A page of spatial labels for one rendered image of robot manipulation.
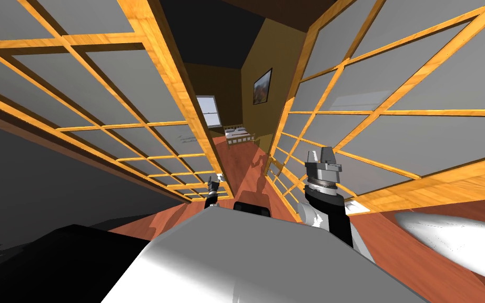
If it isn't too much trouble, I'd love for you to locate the white framed window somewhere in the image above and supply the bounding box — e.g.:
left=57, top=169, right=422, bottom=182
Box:
left=196, top=95, right=223, bottom=129

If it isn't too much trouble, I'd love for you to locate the dark framed wall picture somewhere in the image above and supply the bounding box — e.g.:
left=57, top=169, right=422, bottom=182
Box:
left=252, top=67, right=274, bottom=106

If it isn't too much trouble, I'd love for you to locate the wooden grid glass door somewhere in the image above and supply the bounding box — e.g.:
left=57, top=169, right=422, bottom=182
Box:
left=0, top=0, right=236, bottom=204
left=262, top=0, right=485, bottom=223

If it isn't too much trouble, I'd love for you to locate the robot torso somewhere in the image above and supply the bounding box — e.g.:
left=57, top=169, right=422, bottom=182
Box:
left=100, top=201, right=429, bottom=303

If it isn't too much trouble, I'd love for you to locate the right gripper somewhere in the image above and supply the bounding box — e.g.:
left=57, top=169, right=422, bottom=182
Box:
left=304, top=146, right=343, bottom=184

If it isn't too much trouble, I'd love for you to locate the wooden bed with white bedding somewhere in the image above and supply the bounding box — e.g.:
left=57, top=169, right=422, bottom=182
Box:
left=223, top=124, right=256, bottom=146

